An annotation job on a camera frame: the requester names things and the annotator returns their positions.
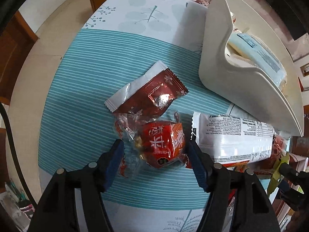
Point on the white plastic bin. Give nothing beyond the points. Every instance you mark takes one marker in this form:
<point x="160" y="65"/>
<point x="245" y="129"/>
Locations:
<point x="217" y="65"/>

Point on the dark red snowflake packet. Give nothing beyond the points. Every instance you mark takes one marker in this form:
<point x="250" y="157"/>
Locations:
<point x="149" y="91"/>
<point x="280" y="147"/>

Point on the light blue tissue pack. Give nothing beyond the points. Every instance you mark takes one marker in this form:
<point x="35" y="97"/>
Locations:
<point x="260" y="53"/>

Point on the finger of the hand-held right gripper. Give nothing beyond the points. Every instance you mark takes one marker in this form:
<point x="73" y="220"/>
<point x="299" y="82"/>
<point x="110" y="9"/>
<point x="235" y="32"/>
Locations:
<point x="289" y="195"/>
<point x="292" y="172"/>

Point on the stationery holder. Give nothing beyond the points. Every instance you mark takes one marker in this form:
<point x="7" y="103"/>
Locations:
<point x="17" y="195"/>

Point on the brown wooden furniture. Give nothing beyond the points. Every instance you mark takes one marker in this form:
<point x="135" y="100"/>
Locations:
<point x="14" y="53"/>

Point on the red snack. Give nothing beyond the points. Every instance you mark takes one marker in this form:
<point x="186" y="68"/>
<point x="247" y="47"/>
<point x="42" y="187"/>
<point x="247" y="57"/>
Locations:
<point x="164" y="145"/>

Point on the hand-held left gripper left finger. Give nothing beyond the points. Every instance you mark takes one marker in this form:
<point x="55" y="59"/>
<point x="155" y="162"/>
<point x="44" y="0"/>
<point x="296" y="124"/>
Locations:
<point x="113" y="166"/>

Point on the long white snack packet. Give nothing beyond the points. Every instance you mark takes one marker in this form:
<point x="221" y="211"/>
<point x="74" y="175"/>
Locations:
<point x="229" y="142"/>

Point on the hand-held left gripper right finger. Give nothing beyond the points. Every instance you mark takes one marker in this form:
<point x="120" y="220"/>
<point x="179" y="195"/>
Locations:
<point x="198" y="169"/>

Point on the yellow green snack packet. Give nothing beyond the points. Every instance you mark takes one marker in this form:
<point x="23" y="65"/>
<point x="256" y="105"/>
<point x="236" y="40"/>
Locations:
<point x="275" y="176"/>

